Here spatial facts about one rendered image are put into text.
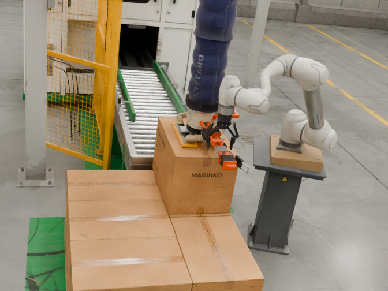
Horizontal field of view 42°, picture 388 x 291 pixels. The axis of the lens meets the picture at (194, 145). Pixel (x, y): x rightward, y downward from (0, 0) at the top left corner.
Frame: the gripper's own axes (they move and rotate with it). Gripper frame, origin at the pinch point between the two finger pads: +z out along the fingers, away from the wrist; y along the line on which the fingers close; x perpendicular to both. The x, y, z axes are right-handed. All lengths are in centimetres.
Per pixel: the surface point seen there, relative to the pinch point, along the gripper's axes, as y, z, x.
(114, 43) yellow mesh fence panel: 48, -14, -152
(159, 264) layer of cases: 34, 53, 35
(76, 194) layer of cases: 76, 53, -35
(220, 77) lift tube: -4.3, -30.2, -32.5
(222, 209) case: -14, 50, -13
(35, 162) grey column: 107, 89, -144
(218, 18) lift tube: 3, -65, -30
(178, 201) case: 16.2, 43.5, -12.0
